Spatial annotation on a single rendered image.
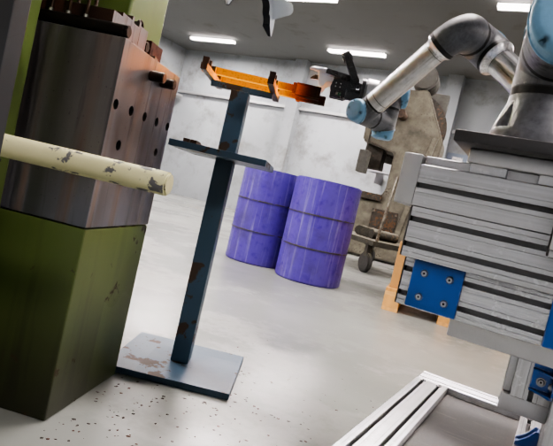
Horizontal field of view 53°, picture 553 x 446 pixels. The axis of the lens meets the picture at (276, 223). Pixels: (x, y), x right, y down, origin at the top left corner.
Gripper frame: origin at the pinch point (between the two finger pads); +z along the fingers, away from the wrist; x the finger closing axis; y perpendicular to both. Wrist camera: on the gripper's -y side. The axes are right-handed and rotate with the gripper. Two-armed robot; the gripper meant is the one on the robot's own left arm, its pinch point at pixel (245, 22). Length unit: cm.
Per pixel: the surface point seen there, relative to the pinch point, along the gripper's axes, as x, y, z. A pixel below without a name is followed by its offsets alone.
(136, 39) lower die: 24, -49, -2
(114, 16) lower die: 11.4, -44.8, -3.2
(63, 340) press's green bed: 10, -38, 74
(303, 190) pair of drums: 309, -128, 23
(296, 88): 79, -30, -7
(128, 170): -6.5, -13.6, 30.6
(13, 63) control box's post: -28.2, -20.4, 18.3
